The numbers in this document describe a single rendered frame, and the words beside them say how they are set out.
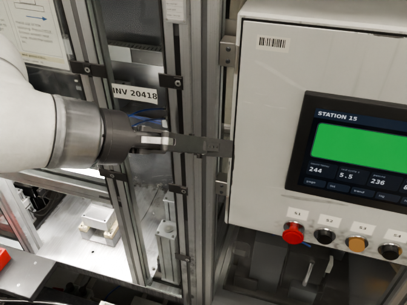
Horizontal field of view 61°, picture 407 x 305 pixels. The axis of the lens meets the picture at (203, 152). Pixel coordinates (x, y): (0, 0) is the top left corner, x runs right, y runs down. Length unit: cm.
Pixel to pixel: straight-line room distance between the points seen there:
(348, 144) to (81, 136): 39
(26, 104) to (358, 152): 46
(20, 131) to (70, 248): 99
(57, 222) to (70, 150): 104
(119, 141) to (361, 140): 35
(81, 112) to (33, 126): 6
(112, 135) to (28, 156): 10
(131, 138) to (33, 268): 96
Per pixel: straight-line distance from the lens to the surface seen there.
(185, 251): 96
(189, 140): 49
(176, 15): 56
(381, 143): 58
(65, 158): 43
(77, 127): 42
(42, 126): 41
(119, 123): 45
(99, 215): 127
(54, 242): 140
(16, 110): 40
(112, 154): 45
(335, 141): 57
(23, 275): 136
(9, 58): 52
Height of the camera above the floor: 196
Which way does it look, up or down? 40 degrees down
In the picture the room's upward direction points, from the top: straight up
